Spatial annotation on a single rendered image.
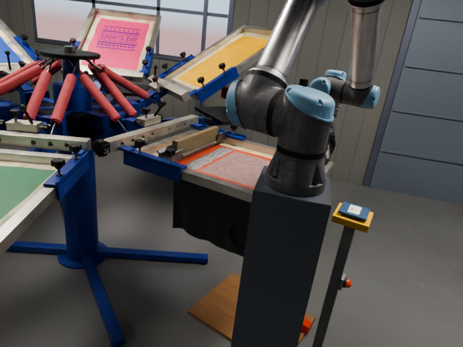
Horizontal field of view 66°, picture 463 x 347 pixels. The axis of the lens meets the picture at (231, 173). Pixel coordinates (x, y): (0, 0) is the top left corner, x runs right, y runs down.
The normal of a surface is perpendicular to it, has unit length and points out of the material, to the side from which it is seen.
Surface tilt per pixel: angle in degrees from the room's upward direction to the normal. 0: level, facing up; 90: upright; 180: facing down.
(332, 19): 90
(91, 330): 0
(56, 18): 90
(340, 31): 90
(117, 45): 32
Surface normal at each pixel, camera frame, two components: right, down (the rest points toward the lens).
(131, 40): 0.11, -0.57
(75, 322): 0.11, -0.92
